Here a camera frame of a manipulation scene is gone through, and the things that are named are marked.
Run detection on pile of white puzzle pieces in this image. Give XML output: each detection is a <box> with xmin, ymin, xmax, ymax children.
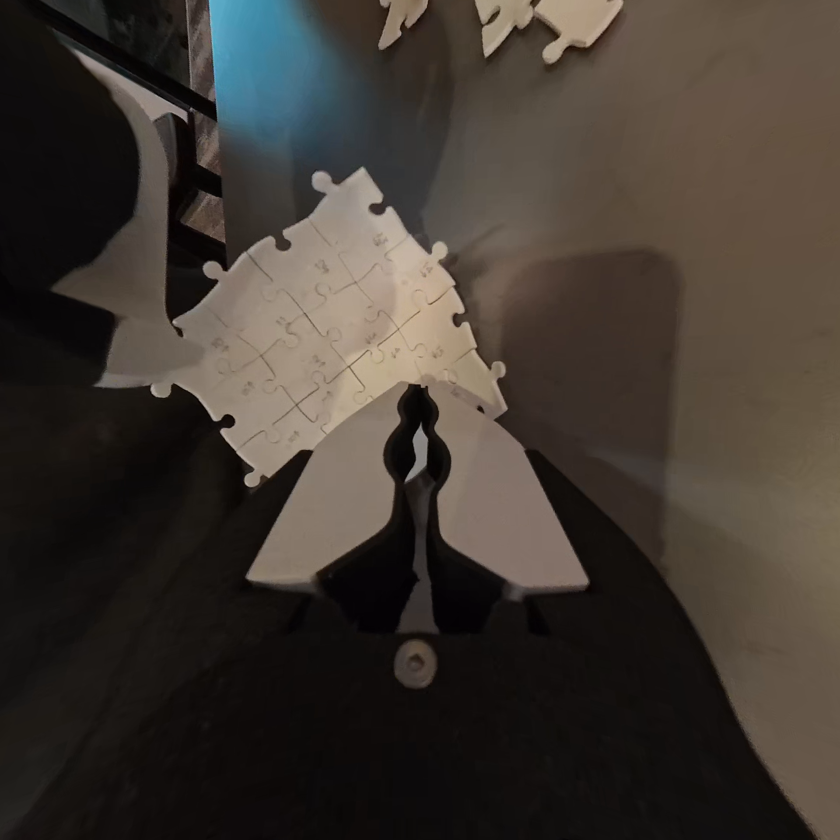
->
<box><xmin>377</xmin><ymin>0</ymin><xmax>625</xmax><ymax>67</ymax></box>

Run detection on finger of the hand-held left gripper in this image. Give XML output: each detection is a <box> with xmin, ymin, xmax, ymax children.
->
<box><xmin>97</xmin><ymin>322</ymin><xmax>206</xmax><ymax>389</ymax></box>
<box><xmin>54</xmin><ymin>87</ymin><xmax>176</xmax><ymax>324</ymax></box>

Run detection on curved assembled puzzle section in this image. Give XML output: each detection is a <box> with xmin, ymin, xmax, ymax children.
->
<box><xmin>150</xmin><ymin>167</ymin><xmax>510</xmax><ymax>488</ymax></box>

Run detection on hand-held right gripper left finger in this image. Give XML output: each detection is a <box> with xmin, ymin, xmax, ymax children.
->
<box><xmin>246</xmin><ymin>386</ymin><xmax>424</xmax><ymax>634</ymax></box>

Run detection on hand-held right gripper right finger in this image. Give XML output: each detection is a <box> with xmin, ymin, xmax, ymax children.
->
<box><xmin>420</xmin><ymin>386</ymin><xmax>590</xmax><ymax>634</ymax></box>

